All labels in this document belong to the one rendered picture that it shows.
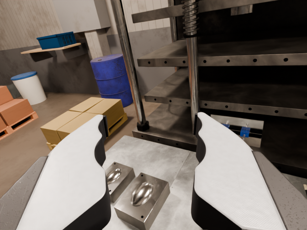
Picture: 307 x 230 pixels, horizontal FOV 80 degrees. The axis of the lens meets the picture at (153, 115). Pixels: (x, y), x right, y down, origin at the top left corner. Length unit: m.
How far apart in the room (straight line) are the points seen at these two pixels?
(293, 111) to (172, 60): 0.65
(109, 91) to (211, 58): 2.78
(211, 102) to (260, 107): 0.24
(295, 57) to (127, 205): 0.91
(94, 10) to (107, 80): 1.23
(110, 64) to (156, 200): 2.90
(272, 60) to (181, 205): 0.74
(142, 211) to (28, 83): 4.91
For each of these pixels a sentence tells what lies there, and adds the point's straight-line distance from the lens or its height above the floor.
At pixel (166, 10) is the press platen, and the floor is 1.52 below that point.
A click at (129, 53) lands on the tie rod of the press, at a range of 1.18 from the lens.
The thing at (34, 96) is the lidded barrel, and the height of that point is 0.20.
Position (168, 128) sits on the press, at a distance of 1.35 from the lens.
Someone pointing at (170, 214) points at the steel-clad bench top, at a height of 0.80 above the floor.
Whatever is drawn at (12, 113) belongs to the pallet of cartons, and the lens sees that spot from 4.35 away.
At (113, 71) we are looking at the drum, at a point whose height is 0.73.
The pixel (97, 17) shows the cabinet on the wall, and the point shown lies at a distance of 3.85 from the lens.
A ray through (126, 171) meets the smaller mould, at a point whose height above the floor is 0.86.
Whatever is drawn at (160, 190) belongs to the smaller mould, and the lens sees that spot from 0.84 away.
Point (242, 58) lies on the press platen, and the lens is 0.99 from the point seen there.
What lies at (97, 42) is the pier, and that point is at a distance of 3.98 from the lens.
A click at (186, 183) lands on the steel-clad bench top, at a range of 0.94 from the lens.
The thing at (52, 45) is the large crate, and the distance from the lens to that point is 4.22.
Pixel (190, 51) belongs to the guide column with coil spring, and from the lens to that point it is 0.99.
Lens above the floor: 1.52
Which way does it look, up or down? 28 degrees down
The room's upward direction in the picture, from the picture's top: 10 degrees counter-clockwise
